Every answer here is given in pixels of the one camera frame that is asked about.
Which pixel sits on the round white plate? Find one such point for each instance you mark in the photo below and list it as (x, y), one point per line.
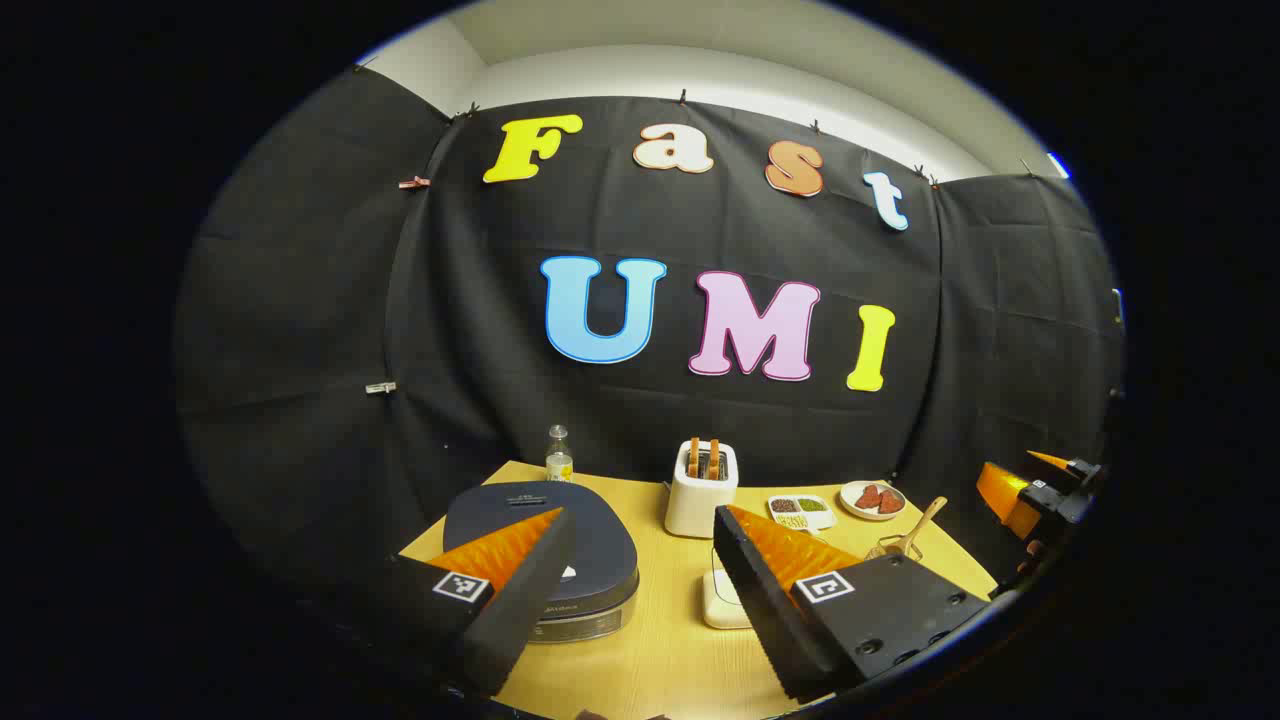
(850, 505)

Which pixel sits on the white toaster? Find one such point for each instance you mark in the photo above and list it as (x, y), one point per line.
(695, 505)

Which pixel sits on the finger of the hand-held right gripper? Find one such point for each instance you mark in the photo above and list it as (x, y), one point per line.
(1005, 495)
(1055, 461)

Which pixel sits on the black backdrop cloth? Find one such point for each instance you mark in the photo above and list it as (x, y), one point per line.
(300, 300)

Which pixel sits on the small glass bottle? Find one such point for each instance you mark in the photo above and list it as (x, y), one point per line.
(559, 462)

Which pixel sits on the white rice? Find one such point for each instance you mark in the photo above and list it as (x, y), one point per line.
(720, 605)

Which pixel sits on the clear plastic rice container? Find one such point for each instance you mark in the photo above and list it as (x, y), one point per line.
(722, 600)

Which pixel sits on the wooden spoon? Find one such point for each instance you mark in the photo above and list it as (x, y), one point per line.
(920, 522)

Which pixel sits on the toasted bread slice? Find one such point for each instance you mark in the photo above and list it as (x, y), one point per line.
(693, 458)
(713, 460)

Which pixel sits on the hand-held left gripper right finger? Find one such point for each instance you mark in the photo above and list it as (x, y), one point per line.
(760, 600)

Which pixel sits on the red meat piece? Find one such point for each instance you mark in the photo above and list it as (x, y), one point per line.
(868, 497)
(891, 502)

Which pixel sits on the white divided bean dish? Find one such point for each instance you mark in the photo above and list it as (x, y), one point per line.
(800, 512)

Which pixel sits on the copper backdrop clip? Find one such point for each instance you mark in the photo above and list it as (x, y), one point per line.
(413, 182)

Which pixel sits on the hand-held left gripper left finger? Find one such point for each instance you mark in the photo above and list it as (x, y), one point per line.
(520, 600)

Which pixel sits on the dark lid rice cooker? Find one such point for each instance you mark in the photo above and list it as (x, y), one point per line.
(600, 560)

